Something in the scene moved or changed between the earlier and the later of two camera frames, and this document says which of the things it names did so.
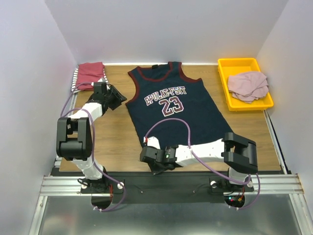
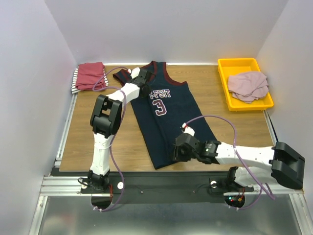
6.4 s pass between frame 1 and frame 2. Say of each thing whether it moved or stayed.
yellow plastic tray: stayed
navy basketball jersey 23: moved
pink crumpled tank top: stayed
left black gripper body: moved
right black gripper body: moved
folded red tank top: stayed
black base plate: stayed
